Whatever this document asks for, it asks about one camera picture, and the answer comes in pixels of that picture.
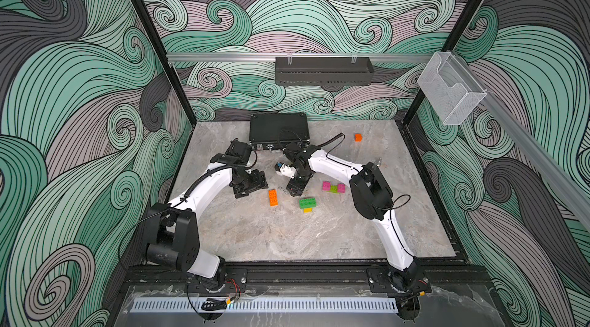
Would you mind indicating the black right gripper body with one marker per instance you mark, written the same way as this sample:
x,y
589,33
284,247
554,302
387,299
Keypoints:
x,y
298,182

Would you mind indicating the clear acrylic wall holder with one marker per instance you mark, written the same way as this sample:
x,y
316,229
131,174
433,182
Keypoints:
x,y
451,88

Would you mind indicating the orange long lego brick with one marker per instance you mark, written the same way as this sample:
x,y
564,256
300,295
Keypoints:
x,y
272,198

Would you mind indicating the white slotted cable duct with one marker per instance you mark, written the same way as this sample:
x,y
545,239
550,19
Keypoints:
x,y
269,305

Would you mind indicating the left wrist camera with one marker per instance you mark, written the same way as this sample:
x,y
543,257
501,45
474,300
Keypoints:
x,y
243,152

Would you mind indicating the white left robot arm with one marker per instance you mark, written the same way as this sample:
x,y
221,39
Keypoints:
x,y
171,234

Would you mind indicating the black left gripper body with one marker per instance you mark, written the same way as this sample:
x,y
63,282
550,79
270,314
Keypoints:
x,y
249,182

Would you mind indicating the dark green long lego brick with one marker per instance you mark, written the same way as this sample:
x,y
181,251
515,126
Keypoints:
x,y
307,203

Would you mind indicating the black wall-mounted tray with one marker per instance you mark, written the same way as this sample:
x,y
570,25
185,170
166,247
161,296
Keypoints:
x,y
324,71

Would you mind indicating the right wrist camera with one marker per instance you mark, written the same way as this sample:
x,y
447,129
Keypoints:
x,y
285,170

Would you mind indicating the black hard carrying case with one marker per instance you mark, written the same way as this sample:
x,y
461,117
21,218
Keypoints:
x,y
275,131

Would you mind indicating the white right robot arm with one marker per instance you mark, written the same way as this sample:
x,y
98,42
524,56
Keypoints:
x,y
372,199

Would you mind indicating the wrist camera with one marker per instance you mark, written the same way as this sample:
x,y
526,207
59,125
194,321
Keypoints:
x,y
285,170
243,152

